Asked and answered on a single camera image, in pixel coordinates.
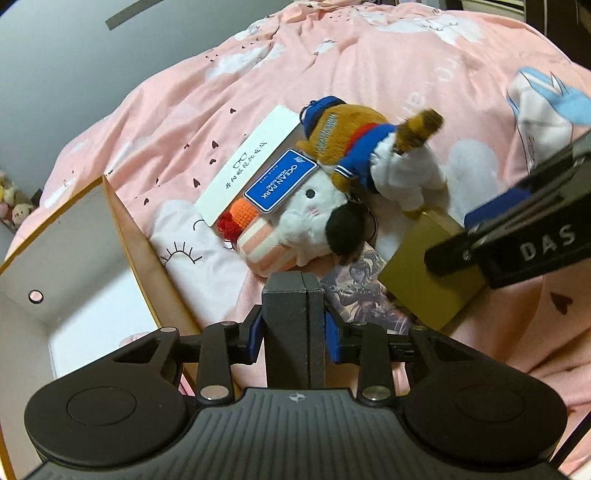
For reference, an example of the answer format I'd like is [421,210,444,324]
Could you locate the hanging plush toy column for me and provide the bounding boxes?
[0,172,35,233]

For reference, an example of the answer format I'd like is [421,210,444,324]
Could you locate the white black-eared plush toy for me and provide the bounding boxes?
[235,170,366,277]

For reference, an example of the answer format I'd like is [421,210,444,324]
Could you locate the metal keyring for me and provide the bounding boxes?
[349,193,379,246]

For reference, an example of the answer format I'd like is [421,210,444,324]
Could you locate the orange crochet ball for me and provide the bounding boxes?
[216,197,259,243]

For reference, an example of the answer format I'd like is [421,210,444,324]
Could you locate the gold square box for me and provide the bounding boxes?
[378,210,485,330]

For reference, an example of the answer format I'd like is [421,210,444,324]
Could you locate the open cardboard storage box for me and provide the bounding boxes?
[1,177,198,479]

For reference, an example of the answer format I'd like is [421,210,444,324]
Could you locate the blue Ocean Park tag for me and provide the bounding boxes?
[243,149,318,214]

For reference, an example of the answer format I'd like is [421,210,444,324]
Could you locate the white long glasses box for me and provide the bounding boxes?
[194,105,300,227]

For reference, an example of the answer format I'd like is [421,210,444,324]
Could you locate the brown sailor plush toy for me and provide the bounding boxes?
[297,96,447,214]

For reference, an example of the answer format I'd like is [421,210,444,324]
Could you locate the pink cloud-print bedsheet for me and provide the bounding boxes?
[7,1,590,446]

